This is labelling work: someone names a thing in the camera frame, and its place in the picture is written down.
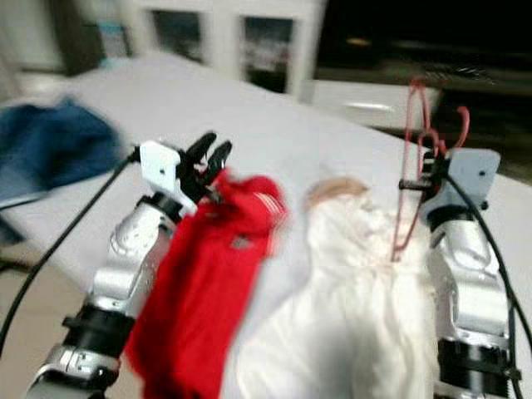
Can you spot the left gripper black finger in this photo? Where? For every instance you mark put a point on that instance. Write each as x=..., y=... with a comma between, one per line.
x=201, y=148
x=219, y=158

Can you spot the red plastic clothes hanger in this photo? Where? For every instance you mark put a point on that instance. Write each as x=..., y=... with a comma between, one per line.
x=431, y=141

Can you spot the blue denim garment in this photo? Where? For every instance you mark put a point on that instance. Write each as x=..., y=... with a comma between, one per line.
x=50, y=150

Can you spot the cream white polo shirt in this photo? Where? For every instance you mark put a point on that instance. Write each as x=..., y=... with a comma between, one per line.
x=349, y=307

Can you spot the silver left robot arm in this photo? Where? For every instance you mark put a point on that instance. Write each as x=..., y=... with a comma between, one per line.
x=125, y=266

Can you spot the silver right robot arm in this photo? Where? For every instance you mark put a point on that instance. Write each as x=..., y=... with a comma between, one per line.
x=465, y=283

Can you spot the wide white drawer front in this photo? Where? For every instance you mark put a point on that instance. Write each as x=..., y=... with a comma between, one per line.
x=370, y=104

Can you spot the red polo shirt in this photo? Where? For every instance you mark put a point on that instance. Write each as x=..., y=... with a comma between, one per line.
x=199, y=291

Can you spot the white glass-door cabinet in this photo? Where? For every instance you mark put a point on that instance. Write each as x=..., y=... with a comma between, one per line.
x=220, y=41

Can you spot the dark wooden TV stand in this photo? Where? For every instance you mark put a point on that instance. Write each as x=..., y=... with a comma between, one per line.
x=382, y=71

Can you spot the grey curtain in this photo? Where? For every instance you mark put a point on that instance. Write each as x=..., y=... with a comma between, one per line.
x=71, y=33

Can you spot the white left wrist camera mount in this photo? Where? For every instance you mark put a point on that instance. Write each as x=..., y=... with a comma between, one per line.
x=160, y=170

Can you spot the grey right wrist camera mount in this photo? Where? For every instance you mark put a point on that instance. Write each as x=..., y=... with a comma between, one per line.
x=474, y=183

